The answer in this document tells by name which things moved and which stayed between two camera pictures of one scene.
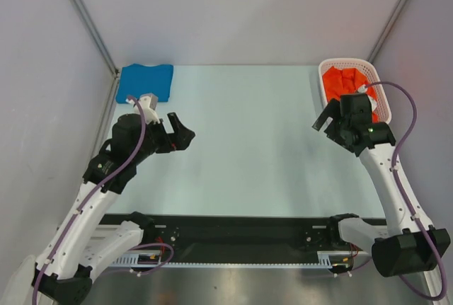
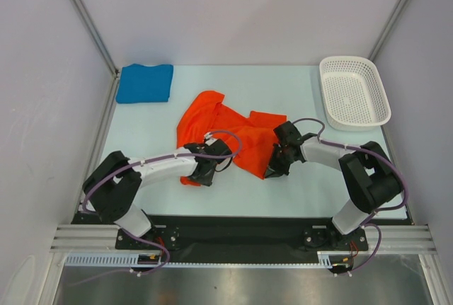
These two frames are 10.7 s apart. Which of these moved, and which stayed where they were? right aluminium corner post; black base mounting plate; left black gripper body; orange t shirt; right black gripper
Moved: right black gripper; orange t shirt; left black gripper body
Stayed: black base mounting plate; right aluminium corner post
